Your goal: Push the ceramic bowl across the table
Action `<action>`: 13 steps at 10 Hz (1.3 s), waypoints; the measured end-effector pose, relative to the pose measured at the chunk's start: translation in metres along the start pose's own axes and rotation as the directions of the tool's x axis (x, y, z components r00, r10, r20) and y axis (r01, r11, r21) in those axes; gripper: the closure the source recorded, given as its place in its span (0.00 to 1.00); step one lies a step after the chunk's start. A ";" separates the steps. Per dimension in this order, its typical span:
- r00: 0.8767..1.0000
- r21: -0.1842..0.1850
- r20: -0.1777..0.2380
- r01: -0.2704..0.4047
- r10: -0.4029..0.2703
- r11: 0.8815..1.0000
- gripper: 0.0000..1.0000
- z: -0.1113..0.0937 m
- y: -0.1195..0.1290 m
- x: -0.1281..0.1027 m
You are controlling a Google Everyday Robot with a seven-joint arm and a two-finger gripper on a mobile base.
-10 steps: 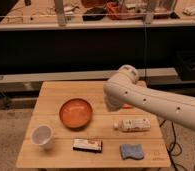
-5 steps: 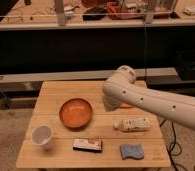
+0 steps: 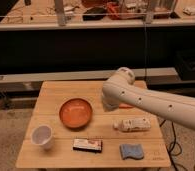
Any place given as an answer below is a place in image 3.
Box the orange ceramic bowl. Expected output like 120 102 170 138
59 98 93 129

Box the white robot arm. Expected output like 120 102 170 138
102 67 195 131

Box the orange toy carrot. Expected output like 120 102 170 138
119 103 134 109

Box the wooden table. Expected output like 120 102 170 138
16 81 170 169

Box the black and white box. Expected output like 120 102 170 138
73 139 102 153

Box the blue sponge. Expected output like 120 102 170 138
120 144 144 160

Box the white paper cup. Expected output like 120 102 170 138
31 125 54 150

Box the long workbench with clutter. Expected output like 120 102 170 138
0 0 195 30

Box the black cable on floor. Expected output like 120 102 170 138
159 118 195 171

